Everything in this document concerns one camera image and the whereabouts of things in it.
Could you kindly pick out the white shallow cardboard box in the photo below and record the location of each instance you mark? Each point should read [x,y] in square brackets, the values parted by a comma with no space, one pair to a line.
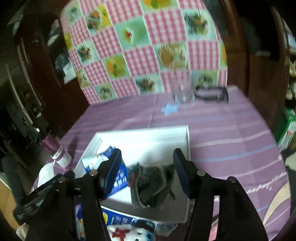
[148,147]

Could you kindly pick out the purple striped tablecloth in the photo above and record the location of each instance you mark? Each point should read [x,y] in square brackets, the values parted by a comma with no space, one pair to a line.
[226,139]

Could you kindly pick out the purple white cylindrical can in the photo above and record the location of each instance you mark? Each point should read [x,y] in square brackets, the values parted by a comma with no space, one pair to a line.
[56,151]

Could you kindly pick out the green white carton box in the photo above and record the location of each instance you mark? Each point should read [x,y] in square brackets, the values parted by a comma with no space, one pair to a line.
[286,128]

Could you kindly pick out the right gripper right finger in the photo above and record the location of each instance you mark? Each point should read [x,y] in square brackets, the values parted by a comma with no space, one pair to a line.
[198,186]

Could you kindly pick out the clear glass cup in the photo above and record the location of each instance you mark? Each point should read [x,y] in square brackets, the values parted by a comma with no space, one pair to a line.
[181,89]

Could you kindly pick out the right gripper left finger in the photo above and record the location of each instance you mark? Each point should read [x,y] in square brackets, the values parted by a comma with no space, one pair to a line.
[96,185]

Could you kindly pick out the green plaid fabric pouch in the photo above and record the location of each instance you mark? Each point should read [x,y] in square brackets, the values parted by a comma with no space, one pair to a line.
[150,186]

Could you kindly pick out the white face mask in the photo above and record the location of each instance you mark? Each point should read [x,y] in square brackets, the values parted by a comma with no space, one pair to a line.
[46,173]

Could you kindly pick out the black clip tool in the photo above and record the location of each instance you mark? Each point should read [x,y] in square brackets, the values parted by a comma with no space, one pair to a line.
[212,94]

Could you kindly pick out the white plush toy red scarf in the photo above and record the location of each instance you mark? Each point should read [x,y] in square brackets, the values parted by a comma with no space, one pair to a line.
[138,230]

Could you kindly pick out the blue packet with pillow picture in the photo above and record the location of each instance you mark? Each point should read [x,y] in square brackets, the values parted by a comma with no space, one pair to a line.
[111,169]

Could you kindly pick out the pink checkered picture cloth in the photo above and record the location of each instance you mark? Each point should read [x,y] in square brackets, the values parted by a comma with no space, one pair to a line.
[124,48]

